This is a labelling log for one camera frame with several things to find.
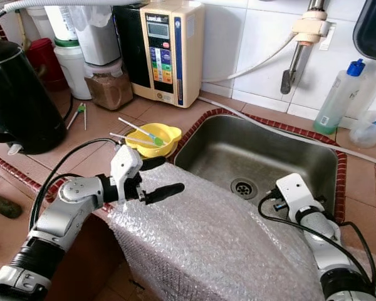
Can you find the yellow plastic bowl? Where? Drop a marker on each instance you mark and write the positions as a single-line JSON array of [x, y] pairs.
[[163, 133]]

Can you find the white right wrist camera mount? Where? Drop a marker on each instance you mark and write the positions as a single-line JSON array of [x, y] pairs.
[[297, 193]]

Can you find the red plastic container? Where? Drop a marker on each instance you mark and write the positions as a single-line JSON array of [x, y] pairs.
[[41, 63]]

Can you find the clear soap bottle blue cap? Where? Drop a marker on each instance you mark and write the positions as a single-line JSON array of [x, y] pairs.
[[335, 100]]

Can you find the bubble wrap sheet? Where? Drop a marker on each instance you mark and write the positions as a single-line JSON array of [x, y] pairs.
[[213, 251]]

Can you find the white grey training chopstick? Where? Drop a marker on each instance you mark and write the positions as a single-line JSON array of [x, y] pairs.
[[126, 138], [136, 128]]

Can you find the cream faucet diverter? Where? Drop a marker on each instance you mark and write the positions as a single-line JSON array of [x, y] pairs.
[[310, 28]]

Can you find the dark oblong block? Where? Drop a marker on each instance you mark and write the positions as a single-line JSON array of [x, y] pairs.
[[3, 205]]

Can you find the white labelled bottle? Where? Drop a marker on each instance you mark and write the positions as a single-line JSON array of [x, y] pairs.
[[61, 24]]

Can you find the sink drain strainer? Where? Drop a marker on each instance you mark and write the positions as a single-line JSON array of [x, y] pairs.
[[244, 188]]

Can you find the white chopstick teal grip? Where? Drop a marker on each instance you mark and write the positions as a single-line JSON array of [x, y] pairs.
[[74, 119]]

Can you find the black pan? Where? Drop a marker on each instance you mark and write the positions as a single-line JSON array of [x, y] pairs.
[[373, 19]]

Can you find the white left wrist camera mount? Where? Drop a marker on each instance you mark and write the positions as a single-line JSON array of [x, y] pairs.
[[126, 164]]

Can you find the green leaf chopstick clip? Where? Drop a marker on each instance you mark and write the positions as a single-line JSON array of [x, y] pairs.
[[81, 108], [158, 143]]

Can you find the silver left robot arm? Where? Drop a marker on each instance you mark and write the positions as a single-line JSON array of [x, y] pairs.
[[72, 210]]

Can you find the translucent plastic jug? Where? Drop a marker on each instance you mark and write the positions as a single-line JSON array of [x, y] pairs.
[[97, 37]]

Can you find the cream water ionizer machine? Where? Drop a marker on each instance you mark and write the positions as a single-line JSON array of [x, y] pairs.
[[169, 56]]

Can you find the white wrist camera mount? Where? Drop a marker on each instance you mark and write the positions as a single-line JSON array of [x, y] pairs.
[[126, 164], [297, 193]]

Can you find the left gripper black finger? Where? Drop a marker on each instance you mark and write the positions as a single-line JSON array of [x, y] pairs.
[[166, 193]]

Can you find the metal faucet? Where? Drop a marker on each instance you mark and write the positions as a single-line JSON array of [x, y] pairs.
[[297, 59]]

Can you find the white jar green lid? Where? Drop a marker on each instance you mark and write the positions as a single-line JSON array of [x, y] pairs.
[[72, 72]]

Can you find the white ridged training chopstick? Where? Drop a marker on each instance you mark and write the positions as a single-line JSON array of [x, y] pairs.
[[84, 122]]

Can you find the clear plastic cup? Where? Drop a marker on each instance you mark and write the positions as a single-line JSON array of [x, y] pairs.
[[370, 132]]

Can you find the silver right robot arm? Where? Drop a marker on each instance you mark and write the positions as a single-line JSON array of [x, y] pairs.
[[332, 257]]

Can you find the black electric kettle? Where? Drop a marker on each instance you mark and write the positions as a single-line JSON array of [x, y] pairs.
[[25, 100]]

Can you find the clear container brown powder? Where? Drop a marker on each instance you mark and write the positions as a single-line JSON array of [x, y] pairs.
[[108, 91]]

